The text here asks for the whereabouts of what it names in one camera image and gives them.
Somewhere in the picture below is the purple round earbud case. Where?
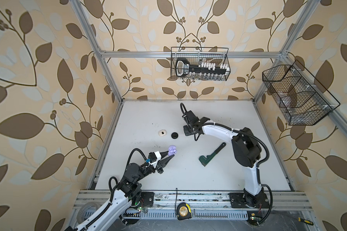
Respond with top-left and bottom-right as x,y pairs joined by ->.
168,145 -> 177,156

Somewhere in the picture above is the yellow black tape measure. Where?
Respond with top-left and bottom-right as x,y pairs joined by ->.
176,202 -> 192,220

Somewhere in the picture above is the green pipe wrench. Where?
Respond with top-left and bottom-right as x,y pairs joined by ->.
199,142 -> 226,167

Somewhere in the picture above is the black wire basket back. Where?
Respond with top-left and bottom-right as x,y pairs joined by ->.
170,46 -> 231,81

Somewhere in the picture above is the white earbud charging case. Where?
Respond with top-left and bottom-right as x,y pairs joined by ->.
159,130 -> 167,137

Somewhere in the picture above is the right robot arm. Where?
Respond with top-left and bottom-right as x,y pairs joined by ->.
180,104 -> 270,208

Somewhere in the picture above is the black wire basket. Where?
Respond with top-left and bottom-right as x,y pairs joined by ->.
262,60 -> 341,126
170,46 -> 231,81

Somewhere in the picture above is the black wire basket right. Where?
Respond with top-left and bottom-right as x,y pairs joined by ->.
262,60 -> 341,126

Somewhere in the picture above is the yellow handled screwdriver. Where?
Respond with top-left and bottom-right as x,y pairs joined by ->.
298,218 -> 314,226

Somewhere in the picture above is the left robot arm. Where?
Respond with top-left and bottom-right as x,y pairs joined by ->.
66,145 -> 177,231

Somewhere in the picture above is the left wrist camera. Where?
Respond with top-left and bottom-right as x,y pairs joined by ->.
146,151 -> 162,168

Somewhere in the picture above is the black round earbud case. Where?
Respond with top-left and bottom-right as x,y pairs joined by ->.
171,132 -> 178,139

